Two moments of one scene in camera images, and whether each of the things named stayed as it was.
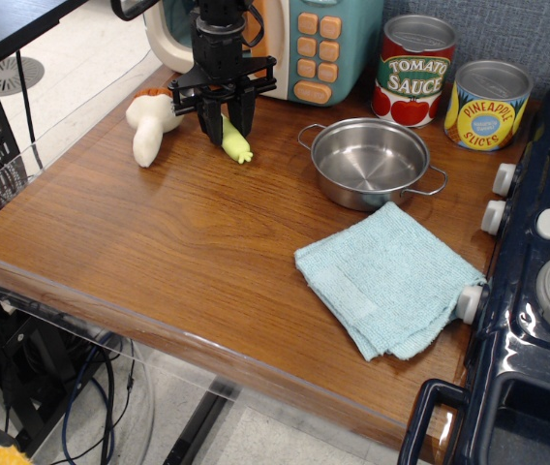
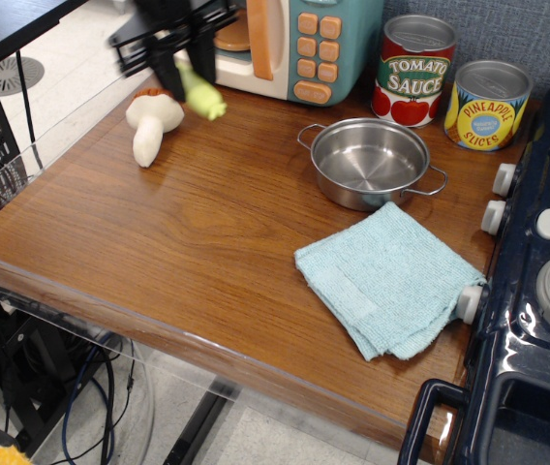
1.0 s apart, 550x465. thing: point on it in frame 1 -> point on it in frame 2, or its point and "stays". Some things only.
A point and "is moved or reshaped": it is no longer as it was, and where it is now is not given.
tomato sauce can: x=417 y=53 stays
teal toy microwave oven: x=319 y=51 stays
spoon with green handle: x=234 y=142 is moved or reshaped
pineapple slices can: x=486 y=105 stays
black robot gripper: x=220 y=72 -> x=163 y=24
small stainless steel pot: x=361 y=163 stays
